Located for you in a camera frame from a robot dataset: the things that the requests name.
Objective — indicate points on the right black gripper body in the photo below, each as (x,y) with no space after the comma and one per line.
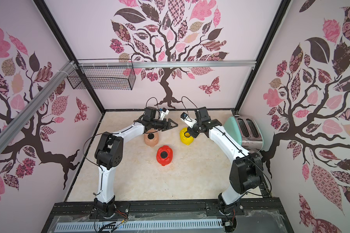
(194,130)

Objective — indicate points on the yellow piggy bank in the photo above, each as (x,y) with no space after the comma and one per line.
(185,137)

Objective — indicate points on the red piggy bank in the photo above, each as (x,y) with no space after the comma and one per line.
(170,155)

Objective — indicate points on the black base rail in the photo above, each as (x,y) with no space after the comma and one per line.
(211,207)

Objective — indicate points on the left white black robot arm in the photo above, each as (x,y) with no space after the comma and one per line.
(109,154)

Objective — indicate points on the black wire basket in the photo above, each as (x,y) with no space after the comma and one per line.
(103,74)

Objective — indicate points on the aluminium rail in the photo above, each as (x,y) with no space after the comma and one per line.
(192,64)
(31,108)

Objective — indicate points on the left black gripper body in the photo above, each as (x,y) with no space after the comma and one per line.
(159,124)

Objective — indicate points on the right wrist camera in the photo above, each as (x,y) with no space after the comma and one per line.
(190,122)

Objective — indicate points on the mint green toaster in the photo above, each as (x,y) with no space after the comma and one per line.
(245,132)

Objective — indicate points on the white cable duct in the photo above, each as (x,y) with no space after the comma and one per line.
(141,226)

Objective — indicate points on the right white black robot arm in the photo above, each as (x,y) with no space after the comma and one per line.
(246,171)

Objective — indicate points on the back aluminium rail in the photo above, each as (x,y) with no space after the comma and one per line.
(192,64)

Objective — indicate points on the left aluminium rail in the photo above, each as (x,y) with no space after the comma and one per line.
(31,108)

